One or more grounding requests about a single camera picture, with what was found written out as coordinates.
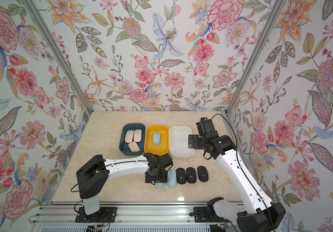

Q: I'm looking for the light blue mouse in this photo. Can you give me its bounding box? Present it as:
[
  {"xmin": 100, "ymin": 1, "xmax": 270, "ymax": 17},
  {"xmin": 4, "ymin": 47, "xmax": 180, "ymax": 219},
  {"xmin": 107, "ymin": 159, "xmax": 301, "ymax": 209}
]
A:
[
  {"xmin": 153, "ymin": 131, "xmax": 161, "ymax": 146},
  {"xmin": 167, "ymin": 169, "xmax": 178, "ymax": 189},
  {"xmin": 155, "ymin": 183, "xmax": 165, "ymax": 189}
]

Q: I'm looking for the pink mouse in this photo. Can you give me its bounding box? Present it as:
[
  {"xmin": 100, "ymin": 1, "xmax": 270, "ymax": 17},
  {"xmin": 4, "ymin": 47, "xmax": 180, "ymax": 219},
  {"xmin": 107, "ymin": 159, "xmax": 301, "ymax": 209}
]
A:
[
  {"xmin": 133, "ymin": 129, "xmax": 142, "ymax": 143},
  {"xmin": 128, "ymin": 141, "xmax": 140, "ymax": 152},
  {"xmin": 124, "ymin": 130, "xmax": 134, "ymax": 143}
]

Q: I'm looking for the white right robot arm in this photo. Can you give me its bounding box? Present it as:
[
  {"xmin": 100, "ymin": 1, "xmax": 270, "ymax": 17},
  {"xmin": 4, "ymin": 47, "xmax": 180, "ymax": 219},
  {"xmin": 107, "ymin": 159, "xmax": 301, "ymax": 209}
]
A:
[{"xmin": 188, "ymin": 134, "xmax": 286, "ymax": 232}]

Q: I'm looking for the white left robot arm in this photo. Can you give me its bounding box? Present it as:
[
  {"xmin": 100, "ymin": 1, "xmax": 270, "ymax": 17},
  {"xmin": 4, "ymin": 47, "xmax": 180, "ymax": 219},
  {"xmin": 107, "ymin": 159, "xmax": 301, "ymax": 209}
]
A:
[{"xmin": 76, "ymin": 153, "xmax": 173, "ymax": 215}]

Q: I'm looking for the white storage box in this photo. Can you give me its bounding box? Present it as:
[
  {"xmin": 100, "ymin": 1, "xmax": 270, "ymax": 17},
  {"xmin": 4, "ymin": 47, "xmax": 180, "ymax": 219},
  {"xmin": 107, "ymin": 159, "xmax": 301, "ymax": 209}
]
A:
[{"xmin": 169, "ymin": 126, "xmax": 195, "ymax": 159}]

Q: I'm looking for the yellow storage box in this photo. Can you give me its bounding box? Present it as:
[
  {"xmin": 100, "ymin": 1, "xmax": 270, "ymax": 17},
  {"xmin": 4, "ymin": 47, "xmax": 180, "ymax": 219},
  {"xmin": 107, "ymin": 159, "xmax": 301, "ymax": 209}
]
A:
[{"xmin": 144, "ymin": 125, "xmax": 169, "ymax": 155}]

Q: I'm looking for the dark teal storage box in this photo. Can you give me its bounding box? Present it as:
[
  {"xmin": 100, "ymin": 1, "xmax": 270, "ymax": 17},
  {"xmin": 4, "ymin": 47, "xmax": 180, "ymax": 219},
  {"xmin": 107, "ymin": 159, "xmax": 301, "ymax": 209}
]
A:
[{"xmin": 119, "ymin": 123, "xmax": 146, "ymax": 156}]

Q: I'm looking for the black mouse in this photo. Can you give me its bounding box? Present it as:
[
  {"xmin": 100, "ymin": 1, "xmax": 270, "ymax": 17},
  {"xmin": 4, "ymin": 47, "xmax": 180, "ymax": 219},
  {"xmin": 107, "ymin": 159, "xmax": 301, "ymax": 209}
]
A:
[
  {"xmin": 176, "ymin": 168, "xmax": 187, "ymax": 185},
  {"xmin": 186, "ymin": 167, "xmax": 197, "ymax": 184},
  {"xmin": 197, "ymin": 166, "xmax": 209, "ymax": 182}
]

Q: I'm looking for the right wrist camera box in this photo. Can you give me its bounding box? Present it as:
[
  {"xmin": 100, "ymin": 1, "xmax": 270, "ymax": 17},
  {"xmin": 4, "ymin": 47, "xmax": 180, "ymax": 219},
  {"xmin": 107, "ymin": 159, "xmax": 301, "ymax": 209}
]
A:
[{"xmin": 196, "ymin": 118, "xmax": 219, "ymax": 139}]

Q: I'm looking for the aluminium front rail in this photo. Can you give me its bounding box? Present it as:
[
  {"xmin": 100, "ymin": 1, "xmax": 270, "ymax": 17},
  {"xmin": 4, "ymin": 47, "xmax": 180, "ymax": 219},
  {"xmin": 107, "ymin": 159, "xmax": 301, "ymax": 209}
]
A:
[{"xmin": 28, "ymin": 202, "xmax": 240, "ymax": 232}]

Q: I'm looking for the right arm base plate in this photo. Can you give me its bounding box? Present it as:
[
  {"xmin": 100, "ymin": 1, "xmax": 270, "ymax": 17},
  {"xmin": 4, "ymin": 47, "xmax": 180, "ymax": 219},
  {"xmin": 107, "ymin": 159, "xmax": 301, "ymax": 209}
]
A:
[{"xmin": 189, "ymin": 197, "xmax": 240, "ymax": 223}]

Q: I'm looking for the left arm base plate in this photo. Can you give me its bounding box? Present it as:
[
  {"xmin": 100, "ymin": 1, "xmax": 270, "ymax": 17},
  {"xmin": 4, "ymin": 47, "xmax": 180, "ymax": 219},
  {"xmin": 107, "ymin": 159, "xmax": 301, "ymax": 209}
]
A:
[{"xmin": 75, "ymin": 206, "xmax": 118, "ymax": 224}]

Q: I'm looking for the right aluminium corner post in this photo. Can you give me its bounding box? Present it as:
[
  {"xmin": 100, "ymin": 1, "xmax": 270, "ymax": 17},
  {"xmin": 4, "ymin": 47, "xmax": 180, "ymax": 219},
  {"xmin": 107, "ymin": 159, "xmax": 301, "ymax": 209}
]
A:
[{"xmin": 226, "ymin": 0, "xmax": 286, "ymax": 115}]

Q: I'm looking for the aluminium corner post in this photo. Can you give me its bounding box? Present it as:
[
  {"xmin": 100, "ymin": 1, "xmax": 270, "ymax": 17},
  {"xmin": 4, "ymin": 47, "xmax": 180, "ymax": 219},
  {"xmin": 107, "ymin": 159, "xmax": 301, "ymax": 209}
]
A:
[
  {"xmin": 226, "ymin": 0, "xmax": 286, "ymax": 115},
  {"xmin": 22, "ymin": 0, "xmax": 93, "ymax": 115}
]

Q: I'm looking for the left aluminium corner post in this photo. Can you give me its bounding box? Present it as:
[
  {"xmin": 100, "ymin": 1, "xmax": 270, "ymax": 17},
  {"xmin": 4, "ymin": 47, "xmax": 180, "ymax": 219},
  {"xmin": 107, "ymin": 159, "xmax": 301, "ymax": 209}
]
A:
[{"xmin": 22, "ymin": 0, "xmax": 93, "ymax": 115}]

